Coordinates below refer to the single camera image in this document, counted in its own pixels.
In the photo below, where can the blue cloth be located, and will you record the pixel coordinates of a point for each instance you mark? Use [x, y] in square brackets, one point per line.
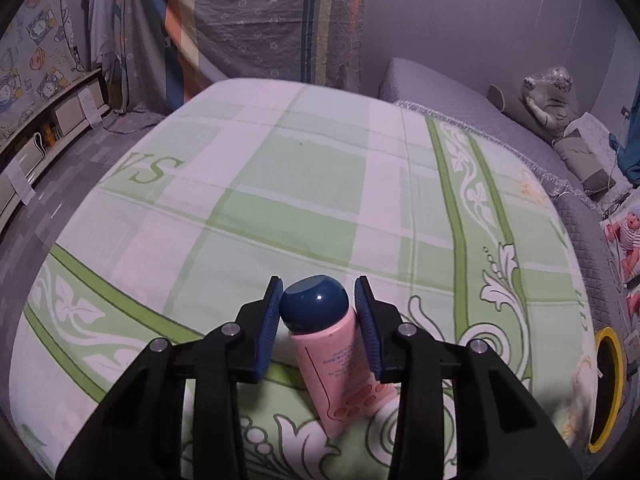
[627, 160]

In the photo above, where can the brown pillow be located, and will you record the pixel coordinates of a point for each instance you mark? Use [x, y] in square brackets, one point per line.
[585, 165]

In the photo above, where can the pink tube with blue cap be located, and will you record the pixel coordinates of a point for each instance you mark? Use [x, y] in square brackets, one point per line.
[335, 360]

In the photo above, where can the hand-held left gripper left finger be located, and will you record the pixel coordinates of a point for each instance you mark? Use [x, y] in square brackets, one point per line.
[267, 330]

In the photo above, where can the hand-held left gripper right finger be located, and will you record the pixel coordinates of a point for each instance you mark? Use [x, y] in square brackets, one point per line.
[368, 335]

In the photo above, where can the hanging grey cloth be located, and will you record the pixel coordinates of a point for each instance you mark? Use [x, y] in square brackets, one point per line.
[102, 20]

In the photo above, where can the patterned hanging curtain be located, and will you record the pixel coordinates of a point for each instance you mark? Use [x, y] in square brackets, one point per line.
[250, 20]

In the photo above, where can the green checked tablecloth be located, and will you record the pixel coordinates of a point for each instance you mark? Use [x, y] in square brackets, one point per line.
[300, 185]

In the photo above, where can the dark grey pillow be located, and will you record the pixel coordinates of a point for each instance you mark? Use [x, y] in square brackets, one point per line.
[507, 102]

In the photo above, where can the low white cabinet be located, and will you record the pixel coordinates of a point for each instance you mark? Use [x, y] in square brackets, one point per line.
[50, 130]

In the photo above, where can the white pillow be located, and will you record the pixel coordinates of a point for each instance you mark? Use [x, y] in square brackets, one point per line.
[597, 130]

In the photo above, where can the grey quilted bedspread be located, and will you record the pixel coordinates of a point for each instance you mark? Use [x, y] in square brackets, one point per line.
[585, 250]

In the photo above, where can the yellow rimmed black bin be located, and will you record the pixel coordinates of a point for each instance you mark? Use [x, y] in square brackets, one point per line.
[611, 340]

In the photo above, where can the plastic wrapped plush toy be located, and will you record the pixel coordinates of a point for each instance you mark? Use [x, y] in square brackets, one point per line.
[550, 100]

